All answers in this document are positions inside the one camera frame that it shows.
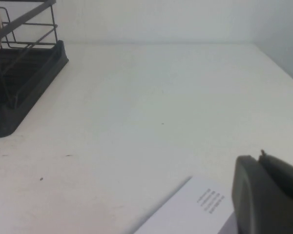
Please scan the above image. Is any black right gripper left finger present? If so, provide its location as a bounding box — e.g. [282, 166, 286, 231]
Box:
[231, 155, 293, 234]

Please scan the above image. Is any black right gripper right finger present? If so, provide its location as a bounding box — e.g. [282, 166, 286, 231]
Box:
[258, 149, 293, 195]

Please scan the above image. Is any black plastic drip tray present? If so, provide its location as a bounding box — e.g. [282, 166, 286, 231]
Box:
[0, 40, 70, 138]

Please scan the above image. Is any black wire dish rack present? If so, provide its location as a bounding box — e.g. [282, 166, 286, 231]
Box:
[0, 0, 59, 109]

